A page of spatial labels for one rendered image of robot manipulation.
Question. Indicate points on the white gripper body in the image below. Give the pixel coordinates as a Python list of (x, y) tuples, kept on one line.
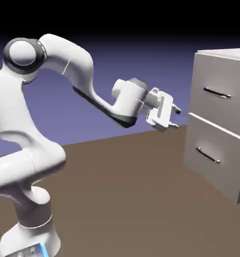
[(161, 112)]

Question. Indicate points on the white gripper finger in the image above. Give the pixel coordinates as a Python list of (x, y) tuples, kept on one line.
[(176, 108), (173, 125)]

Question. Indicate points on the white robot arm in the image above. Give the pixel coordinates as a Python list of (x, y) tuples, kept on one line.
[(41, 156)]

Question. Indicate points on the grey drawer front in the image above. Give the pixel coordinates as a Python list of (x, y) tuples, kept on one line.
[(212, 170), (220, 108)]

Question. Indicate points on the grey painted cabinet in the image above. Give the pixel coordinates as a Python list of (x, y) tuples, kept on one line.
[(218, 124)]

